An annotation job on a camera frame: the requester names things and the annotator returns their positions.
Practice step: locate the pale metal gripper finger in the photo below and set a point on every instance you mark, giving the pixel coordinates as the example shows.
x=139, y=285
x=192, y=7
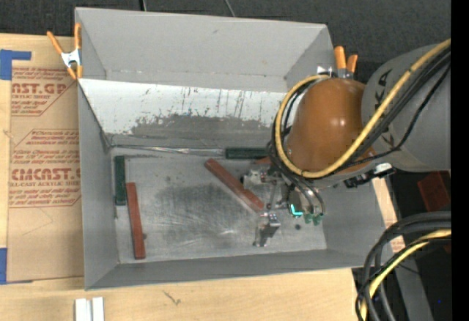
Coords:
x=261, y=176
x=270, y=224

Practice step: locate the dark green flat block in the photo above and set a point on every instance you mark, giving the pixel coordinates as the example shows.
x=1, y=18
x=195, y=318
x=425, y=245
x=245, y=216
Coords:
x=119, y=180
x=245, y=153

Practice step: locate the red-brown flat block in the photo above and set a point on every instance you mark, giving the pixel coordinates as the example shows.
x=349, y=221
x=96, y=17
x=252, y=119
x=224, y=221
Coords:
x=234, y=184
x=136, y=224

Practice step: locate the grey metal bin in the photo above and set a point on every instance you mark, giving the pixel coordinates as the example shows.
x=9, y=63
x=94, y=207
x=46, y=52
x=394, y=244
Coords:
x=190, y=209

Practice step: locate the brown cardboard board, red print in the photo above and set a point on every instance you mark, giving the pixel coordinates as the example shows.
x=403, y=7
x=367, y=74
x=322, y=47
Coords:
x=44, y=202

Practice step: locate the black cylinder on white bracket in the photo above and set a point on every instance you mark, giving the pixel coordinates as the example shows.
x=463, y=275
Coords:
x=361, y=180

